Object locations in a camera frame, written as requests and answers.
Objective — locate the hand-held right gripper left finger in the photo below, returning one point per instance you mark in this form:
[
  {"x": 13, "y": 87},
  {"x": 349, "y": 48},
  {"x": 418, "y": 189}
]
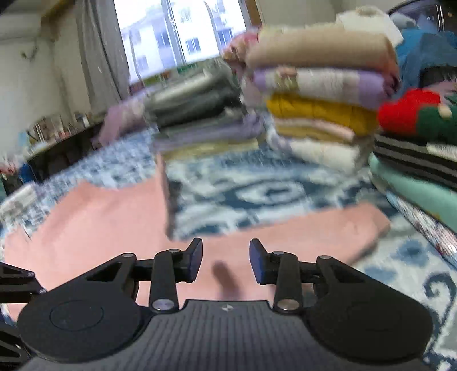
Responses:
[{"x": 194, "y": 258}]

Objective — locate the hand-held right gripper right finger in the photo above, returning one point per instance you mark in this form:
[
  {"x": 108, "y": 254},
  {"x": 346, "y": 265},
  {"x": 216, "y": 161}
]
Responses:
[{"x": 256, "y": 260}]

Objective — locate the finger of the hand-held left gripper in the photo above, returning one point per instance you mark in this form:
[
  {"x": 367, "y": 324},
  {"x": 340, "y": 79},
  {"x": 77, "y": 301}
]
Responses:
[
  {"x": 18, "y": 287},
  {"x": 10, "y": 347}
]

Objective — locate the pink sweatshirt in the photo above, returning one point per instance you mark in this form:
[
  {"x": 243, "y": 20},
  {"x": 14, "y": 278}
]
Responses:
[{"x": 107, "y": 228}]

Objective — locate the dark grey folded clothes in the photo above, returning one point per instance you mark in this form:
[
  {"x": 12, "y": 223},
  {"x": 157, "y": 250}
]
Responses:
[{"x": 192, "y": 96}]

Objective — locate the blue patterned bed sheet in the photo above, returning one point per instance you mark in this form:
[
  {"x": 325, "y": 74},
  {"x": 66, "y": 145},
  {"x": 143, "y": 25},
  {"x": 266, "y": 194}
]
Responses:
[{"x": 250, "y": 192}]

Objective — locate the pale yellow folded cloth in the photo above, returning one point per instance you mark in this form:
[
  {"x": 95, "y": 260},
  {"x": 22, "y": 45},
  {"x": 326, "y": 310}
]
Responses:
[{"x": 210, "y": 149}]

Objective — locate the lavender folded cloth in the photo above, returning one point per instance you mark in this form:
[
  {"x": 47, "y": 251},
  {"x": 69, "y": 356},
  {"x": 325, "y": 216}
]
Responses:
[{"x": 207, "y": 133}]

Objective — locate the white fluffy folded garment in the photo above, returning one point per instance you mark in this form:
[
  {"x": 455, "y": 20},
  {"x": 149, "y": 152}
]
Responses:
[{"x": 328, "y": 153}]

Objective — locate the pale pink folded garment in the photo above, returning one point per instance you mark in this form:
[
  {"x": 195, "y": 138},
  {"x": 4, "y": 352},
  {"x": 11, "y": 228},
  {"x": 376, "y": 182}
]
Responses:
[{"x": 314, "y": 130}]

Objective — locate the cluttered desk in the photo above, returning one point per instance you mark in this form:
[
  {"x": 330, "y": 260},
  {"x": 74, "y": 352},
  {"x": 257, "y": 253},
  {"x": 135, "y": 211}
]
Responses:
[{"x": 68, "y": 149}]

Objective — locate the purple floral pillow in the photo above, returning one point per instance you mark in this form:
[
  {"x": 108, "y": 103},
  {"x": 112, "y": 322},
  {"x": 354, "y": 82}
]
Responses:
[{"x": 121, "y": 119}]

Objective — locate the yellow folded garment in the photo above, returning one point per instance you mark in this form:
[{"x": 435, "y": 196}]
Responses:
[{"x": 321, "y": 112}]

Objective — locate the mint green folded garment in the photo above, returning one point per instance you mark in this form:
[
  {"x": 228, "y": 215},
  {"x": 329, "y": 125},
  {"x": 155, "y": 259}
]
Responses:
[{"x": 421, "y": 198}]

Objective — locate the colourful floral quilt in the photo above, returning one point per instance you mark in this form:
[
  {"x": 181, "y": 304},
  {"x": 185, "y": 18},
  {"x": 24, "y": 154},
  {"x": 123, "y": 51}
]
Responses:
[{"x": 432, "y": 235}]

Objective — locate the black white striped garment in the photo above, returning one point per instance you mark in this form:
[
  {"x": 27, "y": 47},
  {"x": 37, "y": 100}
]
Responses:
[{"x": 410, "y": 157}]

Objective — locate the lavender white striped folded garment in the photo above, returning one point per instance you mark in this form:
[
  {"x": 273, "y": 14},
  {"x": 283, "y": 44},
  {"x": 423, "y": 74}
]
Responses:
[{"x": 321, "y": 84}]

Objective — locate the red green knit garment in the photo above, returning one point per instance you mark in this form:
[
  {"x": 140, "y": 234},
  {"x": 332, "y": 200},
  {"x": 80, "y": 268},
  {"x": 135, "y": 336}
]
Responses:
[{"x": 410, "y": 114}]

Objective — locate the pink floral cloth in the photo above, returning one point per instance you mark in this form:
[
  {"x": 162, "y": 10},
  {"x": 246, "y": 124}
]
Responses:
[{"x": 237, "y": 46}]

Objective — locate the beige folded garment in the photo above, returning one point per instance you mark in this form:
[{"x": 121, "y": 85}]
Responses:
[{"x": 321, "y": 46}]

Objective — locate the window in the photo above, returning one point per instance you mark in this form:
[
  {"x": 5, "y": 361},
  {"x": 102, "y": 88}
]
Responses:
[{"x": 178, "y": 32}]

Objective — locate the grey curtain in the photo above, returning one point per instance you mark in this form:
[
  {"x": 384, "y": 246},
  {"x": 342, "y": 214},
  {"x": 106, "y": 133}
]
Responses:
[{"x": 100, "y": 50}]

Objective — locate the blue cloth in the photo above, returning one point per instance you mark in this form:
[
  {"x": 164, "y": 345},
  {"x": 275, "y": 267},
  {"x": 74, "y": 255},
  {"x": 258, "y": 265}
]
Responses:
[{"x": 417, "y": 50}]

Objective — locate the white cloth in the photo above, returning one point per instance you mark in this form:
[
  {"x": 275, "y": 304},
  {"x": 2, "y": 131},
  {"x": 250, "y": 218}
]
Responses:
[{"x": 371, "y": 21}]

